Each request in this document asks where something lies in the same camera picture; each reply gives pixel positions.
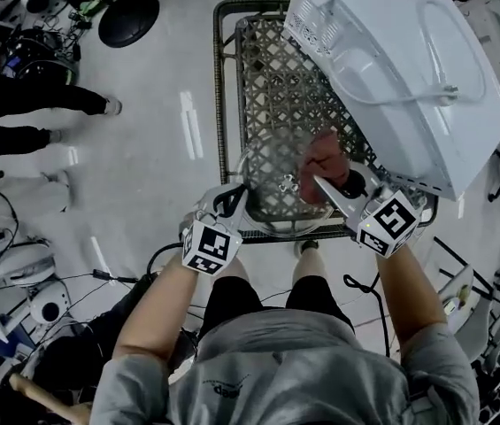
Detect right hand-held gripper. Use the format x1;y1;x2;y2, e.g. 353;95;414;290
312;164;423;259

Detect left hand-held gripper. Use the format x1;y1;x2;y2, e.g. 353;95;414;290
181;183;250;276

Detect reddish brown cloth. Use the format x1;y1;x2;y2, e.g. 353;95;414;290
298;129;351;206

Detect round glass plate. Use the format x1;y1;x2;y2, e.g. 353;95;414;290
235;126;344;239

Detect person's left forearm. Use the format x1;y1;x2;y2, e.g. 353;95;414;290
112;254;198;363

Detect person's right forearm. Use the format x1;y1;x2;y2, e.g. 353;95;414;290
373;244;449;350

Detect white microwave oven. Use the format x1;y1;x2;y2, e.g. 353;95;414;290
282;0;500;203

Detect person's left leg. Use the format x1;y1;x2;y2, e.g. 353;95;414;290
220;257;251;285

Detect person's leg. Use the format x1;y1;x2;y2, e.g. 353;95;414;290
220;257;251;285
291;239;327;292

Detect person's right leg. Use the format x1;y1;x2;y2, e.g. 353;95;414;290
291;239;327;292

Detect person's black shorts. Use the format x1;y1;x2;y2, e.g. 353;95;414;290
197;274;358;341

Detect wicker glass-top table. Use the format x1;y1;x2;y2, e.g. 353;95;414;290
212;0;440;245

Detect grey shell chair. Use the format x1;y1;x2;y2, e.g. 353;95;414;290
435;264;476;323

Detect person's grey t-shirt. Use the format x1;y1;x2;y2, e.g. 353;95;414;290
89;310;481;425

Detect white domed device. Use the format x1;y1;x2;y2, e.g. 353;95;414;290
0;241;56;288
29;279;73;326

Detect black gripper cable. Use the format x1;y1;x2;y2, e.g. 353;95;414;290
342;274;393;359
145;242;188;282

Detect black pedestal fan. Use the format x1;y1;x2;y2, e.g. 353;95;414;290
97;0;161;50

